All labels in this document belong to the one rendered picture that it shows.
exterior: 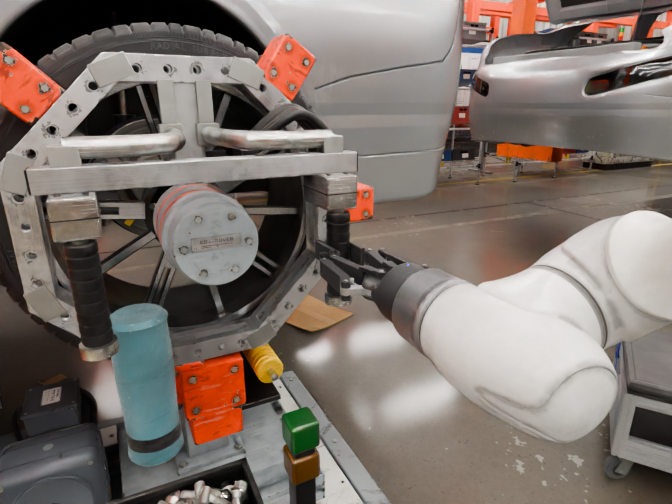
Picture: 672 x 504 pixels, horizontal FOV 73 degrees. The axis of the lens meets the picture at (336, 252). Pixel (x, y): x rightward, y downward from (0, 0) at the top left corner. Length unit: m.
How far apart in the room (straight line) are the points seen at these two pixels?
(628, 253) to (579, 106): 2.59
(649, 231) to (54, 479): 1.01
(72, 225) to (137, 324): 0.21
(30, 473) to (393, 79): 1.28
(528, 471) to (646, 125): 2.00
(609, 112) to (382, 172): 1.78
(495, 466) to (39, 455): 1.20
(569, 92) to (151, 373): 2.74
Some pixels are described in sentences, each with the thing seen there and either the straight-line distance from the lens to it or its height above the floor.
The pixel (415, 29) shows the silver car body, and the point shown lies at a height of 1.25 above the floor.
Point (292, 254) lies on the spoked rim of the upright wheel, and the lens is 0.99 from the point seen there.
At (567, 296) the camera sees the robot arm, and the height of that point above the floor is 0.89.
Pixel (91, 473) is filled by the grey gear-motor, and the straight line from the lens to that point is 1.09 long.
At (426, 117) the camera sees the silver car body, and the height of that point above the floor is 1.01.
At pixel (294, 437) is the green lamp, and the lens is 0.62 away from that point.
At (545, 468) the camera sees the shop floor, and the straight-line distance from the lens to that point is 1.64.
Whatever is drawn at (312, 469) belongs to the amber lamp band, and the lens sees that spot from 0.66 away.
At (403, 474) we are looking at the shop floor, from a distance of 1.51.
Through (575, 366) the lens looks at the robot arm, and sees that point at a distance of 0.38.
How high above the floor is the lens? 1.05
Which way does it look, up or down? 18 degrees down
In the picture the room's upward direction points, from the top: straight up
